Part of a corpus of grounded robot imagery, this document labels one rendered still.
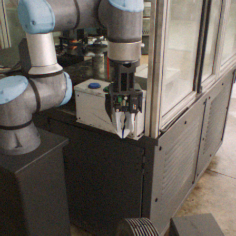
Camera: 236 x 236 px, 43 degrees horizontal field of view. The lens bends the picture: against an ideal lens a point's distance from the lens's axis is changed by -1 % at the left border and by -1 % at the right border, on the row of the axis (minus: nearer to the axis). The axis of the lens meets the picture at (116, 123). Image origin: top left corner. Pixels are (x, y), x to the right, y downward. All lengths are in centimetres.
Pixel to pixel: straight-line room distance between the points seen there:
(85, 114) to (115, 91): 50
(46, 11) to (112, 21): 13
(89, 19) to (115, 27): 8
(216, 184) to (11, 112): 155
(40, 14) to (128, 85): 24
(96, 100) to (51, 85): 18
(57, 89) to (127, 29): 46
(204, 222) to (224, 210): 156
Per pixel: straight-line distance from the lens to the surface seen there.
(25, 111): 100
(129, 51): 65
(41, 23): 64
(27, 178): 103
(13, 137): 103
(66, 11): 66
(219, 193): 211
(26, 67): 163
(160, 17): 96
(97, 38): 149
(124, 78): 68
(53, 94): 103
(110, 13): 65
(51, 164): 109
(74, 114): 128
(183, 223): 41
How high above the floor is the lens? 129
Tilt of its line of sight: 27 degrees down
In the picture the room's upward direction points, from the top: straight up
